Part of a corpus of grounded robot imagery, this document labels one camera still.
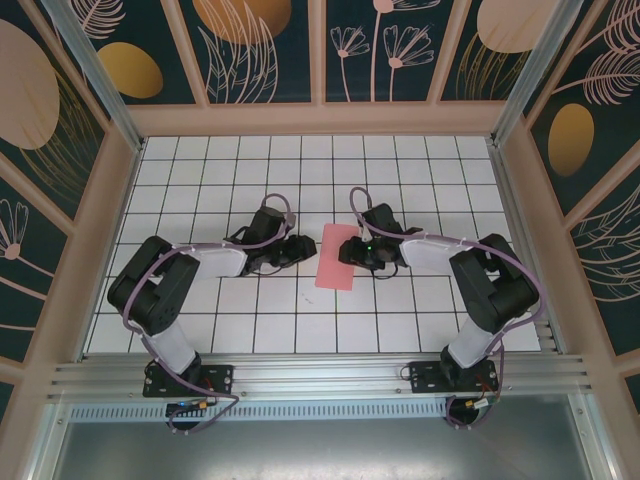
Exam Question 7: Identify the aluminium side rail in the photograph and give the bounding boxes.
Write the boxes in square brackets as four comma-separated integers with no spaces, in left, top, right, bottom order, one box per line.
[487,137,562,355]

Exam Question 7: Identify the pink cloth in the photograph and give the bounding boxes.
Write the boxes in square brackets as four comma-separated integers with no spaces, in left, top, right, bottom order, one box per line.
[313,222,362,292]

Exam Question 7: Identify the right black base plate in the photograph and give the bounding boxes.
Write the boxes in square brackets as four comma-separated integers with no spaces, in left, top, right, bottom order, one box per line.
[408,359,501,396]

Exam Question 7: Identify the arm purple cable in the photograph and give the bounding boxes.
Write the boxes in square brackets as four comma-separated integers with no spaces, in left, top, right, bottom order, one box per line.
[348,187,547,432]
[123,193,295,437]

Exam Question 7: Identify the left aluminium corner post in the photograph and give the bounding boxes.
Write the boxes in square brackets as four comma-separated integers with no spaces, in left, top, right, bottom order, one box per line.
[39,0,146,151]

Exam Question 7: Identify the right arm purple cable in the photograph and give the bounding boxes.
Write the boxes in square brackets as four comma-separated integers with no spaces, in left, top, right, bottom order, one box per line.
[348,187,547,432]

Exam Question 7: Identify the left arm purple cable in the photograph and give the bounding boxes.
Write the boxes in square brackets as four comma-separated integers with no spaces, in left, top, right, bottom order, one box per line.
[123,193,295,437]

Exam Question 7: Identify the aluminium corner post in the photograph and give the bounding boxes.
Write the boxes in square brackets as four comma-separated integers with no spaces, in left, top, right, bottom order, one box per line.
[489,0,586,146]
[39,0,146,151]

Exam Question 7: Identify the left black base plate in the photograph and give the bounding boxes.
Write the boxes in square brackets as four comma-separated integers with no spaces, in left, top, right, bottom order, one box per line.
[143,363,236,399]

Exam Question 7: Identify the grey metal base panel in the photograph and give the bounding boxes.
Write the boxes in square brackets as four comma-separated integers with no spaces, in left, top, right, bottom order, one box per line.
[49,417,609,480]

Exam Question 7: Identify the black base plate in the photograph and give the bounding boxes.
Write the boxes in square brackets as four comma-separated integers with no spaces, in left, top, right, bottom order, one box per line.
[143,363,236,399]
[408,359,501,396]

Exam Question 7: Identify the long aluminium mounting rail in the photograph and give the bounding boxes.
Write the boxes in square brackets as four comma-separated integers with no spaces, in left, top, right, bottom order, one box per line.
[47,352,596,401]

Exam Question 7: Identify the slotted metal cable strip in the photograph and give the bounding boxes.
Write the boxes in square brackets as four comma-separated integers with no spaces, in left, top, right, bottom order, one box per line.
[69,397,451,421]

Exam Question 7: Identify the right aluminium corner post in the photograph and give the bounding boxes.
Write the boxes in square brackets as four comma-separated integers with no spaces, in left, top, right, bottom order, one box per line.
[489,0,586,146]

